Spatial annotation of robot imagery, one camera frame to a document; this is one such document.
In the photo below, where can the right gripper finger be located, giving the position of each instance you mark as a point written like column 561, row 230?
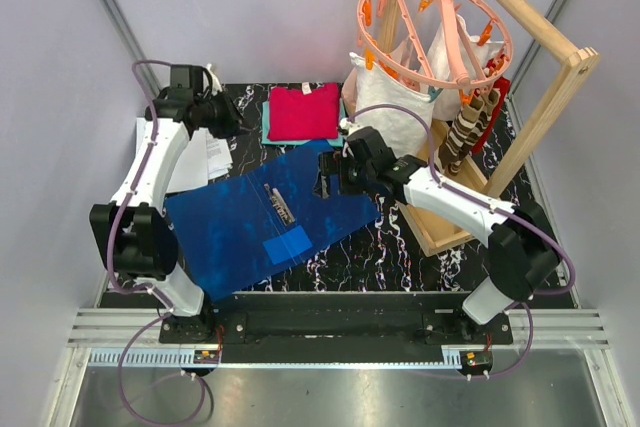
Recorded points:
column 322, row 186
column 330, row 161

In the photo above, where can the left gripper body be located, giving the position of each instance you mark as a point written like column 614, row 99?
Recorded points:
column 218, row 115

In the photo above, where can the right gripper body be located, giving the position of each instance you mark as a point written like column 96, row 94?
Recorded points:
column 355, row 179

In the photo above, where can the white paper sheets stack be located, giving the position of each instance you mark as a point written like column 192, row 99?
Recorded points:
column 181, row 161

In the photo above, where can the blue plastic folder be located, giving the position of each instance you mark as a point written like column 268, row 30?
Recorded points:
column 237, row 232

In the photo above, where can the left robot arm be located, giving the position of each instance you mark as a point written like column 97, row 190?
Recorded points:
column 139, row 250

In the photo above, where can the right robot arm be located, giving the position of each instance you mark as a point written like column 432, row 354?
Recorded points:
column 522, row 249

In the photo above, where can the teal folded shirt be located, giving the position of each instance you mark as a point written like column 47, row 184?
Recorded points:
column 265, row 126

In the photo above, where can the white hanging towel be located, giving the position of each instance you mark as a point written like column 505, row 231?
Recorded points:
column 401, row 115

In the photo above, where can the red folded shirt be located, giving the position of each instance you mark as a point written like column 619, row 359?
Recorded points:
column 296, row 115

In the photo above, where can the brown striped socks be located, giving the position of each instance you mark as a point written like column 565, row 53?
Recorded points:
column 461, row 136

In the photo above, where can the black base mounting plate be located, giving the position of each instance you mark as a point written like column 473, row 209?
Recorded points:
column 337, row 329

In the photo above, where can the pink round clip hanger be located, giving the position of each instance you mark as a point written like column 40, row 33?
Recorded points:
column 457, row 45

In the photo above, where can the red hanging cloth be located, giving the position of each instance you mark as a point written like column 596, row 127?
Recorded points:
column 494, row 102

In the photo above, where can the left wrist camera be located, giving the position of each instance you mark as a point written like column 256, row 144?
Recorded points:
column 214, row 86

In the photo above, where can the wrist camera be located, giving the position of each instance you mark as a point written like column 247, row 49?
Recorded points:
column 214, row 86
column 346, row 127

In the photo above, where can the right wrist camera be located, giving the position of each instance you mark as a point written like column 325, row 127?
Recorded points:
column 346, row 127

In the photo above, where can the wooden drying rack frame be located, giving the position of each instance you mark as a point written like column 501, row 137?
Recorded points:
column 533, row 110

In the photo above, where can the aluminium rail frame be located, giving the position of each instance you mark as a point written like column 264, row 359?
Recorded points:
column 350, row 367

